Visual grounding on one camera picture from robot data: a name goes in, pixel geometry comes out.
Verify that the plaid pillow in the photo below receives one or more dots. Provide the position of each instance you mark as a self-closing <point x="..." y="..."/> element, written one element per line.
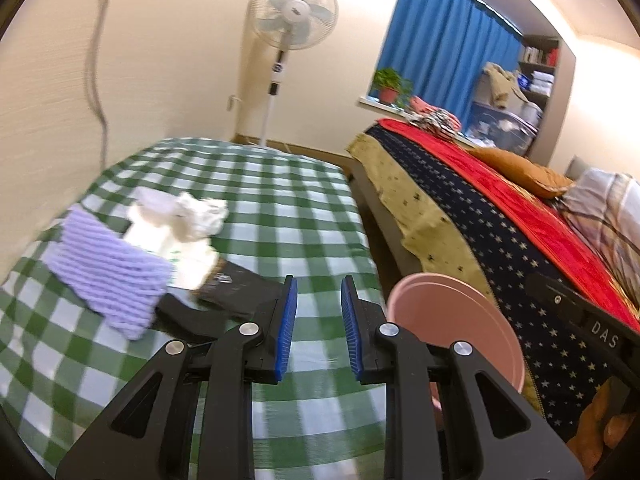
<point x="605" y="220"/>

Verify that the white cloth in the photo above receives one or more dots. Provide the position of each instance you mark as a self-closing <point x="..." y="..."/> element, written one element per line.
<point x="150" y="230"/>

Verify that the navy star-print blanket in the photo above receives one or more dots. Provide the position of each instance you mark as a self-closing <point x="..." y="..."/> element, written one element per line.
<point x="500" y="240"/>

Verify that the red blanket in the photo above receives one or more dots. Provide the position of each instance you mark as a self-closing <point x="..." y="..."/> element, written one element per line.
<point x="500" y="180"/>

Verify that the white windowsill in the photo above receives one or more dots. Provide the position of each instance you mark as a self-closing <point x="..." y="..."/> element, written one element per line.
<point x="370" y="101"/>

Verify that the tan jacket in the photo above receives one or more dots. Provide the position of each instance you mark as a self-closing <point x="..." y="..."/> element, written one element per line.
<point x="500" y="82"/>

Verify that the black white striped garment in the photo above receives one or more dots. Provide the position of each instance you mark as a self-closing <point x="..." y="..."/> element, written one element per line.
<point x="435" y="125"/>

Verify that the stack of white towels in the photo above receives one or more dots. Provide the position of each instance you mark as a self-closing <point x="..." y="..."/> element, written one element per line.
<point x="542" y="82"/>

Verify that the row of books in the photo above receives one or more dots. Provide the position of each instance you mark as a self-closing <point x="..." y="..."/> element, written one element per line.
<point x="537" y="56"/>

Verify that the purple knitted cloth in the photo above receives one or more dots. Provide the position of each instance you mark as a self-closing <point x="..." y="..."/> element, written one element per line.
<point x="105" y="265"/>

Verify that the blue packet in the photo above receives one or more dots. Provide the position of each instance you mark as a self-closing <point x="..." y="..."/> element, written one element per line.
<point x="524" y="80"/>

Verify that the orange pillow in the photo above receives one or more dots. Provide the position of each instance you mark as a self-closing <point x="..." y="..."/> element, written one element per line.
<point x="525" y="172"/>

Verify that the white lidded pot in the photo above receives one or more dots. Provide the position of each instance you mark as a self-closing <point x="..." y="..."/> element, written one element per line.
<point x="531" y="111"/>

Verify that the pink plastic bin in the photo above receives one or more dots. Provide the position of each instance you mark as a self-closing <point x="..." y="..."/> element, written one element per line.
<point x="450" y="310"/>

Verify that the person's right hand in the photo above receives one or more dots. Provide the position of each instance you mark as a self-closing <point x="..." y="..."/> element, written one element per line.
<point x="595" y="420"/>

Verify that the white paper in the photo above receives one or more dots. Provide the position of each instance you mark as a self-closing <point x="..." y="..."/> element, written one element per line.
<point x="200" y="215"/>

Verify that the potted green plant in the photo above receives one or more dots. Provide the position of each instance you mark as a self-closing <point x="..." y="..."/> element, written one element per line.
<point x="390" y="82"/>

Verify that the blue curtain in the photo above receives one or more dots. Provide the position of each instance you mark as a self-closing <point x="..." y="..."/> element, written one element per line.
<point x="440" y="40"/>

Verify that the white wall outlet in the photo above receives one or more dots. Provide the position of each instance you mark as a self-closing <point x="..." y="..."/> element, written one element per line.
<point x="231" y="103"/>

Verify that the white standing fan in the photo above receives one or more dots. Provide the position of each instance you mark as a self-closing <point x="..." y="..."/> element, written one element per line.
<point x="292" y="10"/>

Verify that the grey headboard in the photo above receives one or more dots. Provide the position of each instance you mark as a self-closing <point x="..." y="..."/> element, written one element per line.
<point x="577" y="167"/>

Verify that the clear plastic storage box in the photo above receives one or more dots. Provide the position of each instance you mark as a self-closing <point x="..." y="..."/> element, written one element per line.
<point x="502" y="127"/>

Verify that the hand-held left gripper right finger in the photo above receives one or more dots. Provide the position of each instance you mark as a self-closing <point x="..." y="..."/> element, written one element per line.
<point x="350" y="330"/>

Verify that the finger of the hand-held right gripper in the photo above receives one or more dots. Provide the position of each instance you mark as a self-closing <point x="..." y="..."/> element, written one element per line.
<point x="555" y="295"/>

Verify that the grey bookshelf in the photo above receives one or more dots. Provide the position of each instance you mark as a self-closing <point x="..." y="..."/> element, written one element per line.
<point x="556" y="60"/>

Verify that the grey bed frame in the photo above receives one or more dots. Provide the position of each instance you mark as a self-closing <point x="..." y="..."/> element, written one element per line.
<point x="380" y="210"/>

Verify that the green checkered tablecloth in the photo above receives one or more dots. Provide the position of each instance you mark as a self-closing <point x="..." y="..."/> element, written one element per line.
<point x="280" y="200"/>

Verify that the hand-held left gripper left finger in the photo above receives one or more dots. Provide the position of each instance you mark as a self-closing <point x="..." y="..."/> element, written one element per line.
<point x="286" y="330"/>

